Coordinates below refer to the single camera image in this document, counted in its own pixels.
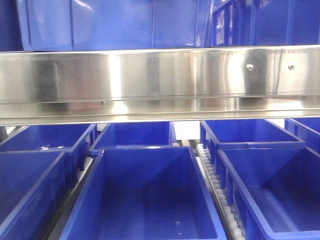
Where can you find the blue bin lower centre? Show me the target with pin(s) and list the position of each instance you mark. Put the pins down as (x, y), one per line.
(144, 194)

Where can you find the blue bin lower right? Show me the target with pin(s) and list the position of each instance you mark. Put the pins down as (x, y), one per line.
(276, 191)

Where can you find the stainless steel shelf rail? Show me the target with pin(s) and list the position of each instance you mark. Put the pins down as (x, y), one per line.
(254, 82)

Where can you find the blue bin rear right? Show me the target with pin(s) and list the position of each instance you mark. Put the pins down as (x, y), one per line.
(244, 134)

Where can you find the blue bin lower left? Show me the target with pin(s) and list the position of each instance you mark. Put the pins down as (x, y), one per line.
(32, 186)

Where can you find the blue crate upper right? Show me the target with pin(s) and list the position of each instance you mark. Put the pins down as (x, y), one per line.
(265, 23)

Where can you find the blue bin rear left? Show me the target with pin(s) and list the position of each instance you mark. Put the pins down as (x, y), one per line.
(74, 139)

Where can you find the blue crate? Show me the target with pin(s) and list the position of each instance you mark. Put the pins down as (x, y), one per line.
(10, 33)
(265, 23)

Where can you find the blue bin rear centre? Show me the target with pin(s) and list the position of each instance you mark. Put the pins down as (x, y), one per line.
(134, 135)

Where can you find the white roller track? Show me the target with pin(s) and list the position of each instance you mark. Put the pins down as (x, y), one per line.
(230, 219)

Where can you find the blue bin far right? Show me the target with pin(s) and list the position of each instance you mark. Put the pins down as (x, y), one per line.
(307, 128)

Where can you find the large blue bin upper centre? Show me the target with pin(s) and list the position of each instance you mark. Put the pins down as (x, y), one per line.
(96, 25)

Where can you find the blue crate upper left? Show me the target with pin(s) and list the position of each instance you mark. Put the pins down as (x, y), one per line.
(10, 33)

